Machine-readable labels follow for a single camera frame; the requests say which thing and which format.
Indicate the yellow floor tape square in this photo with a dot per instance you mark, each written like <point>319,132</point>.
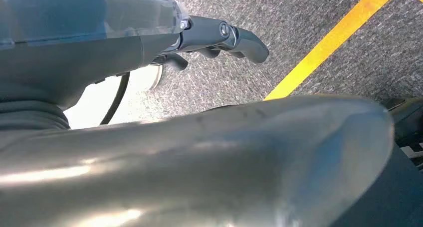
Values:
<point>330,42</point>

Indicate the white rounded shell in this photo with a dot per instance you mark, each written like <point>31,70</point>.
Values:
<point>92,103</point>

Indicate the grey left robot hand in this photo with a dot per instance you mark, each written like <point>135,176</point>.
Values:
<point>82,30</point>

